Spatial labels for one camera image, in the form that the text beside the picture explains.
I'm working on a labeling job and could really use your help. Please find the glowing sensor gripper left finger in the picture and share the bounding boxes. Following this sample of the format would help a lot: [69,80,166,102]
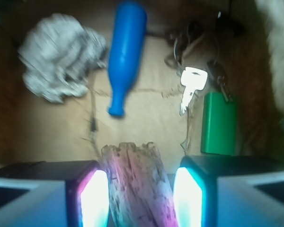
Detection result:
[0,160,109,227]

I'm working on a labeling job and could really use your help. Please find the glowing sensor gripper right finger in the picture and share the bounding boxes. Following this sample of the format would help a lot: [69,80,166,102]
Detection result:
[173,155,284,227]

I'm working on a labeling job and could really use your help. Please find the weathered wood chip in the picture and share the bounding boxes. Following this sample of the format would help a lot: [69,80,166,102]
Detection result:
[101,142,179,227]

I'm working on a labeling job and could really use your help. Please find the green rectangular block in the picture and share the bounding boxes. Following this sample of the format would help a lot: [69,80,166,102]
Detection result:
[201,92,237,156]

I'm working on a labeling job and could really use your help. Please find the brown paper bag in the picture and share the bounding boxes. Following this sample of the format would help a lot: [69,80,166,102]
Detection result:
[0,0,284,172]

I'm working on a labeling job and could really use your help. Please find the silver key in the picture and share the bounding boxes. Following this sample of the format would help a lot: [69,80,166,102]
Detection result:
[179,67,208,116]

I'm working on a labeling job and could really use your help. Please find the crumpled white paper ball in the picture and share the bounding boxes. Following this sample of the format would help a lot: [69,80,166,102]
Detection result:
[18,13,107,104]

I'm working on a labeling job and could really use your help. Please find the blue plastic bottle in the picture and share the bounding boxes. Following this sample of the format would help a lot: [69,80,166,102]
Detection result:
[108,1,147,117]

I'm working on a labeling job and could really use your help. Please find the dark keys on ring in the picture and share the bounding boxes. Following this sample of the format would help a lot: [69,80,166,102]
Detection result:
[164,20,234,103]

